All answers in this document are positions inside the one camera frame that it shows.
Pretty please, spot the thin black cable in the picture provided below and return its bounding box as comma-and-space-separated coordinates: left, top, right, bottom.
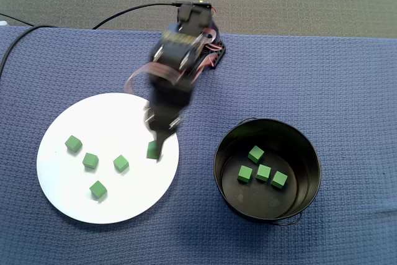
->
0, 12, 33, 27

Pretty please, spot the thick black cable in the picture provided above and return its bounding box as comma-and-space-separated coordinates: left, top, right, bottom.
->
0, 24, 55, 75

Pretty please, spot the black cable to robot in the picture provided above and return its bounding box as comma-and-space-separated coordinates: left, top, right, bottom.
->
91, 1, 192, 30

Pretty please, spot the white round plate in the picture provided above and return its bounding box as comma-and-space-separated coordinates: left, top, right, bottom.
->
36, 92, 180, 225

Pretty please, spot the black metal bucket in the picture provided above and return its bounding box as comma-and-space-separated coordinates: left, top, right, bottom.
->
213, 117, 323, 227

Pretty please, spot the green cube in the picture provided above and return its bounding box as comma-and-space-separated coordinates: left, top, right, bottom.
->
270, 171, 288, 190
89, 180, 108, 199
82, 152, 100, 170
256, 164, 272, 182
237, 165, 254, 184
146, 140, 159, 159
112, 154, 130, 173
248, 145, 265, 164
64, 135, 83, 154

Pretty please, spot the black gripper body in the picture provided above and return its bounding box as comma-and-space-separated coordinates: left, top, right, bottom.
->
145, 89, 194, 135

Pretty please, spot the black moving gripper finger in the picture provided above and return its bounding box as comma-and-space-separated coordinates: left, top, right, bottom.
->
154, 130, 171, 163

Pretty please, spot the blue waffle table cloth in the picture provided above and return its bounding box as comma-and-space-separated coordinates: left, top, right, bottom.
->
0, 25, 397, 265

